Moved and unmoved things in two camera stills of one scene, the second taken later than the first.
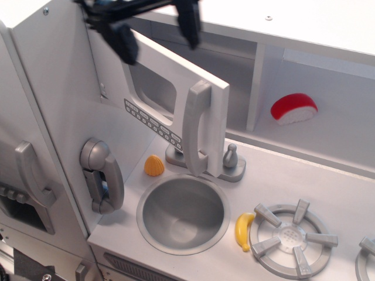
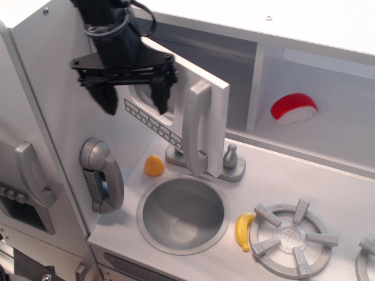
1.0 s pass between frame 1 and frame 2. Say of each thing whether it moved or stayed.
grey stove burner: stayed
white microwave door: stayed
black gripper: moved
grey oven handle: stayed
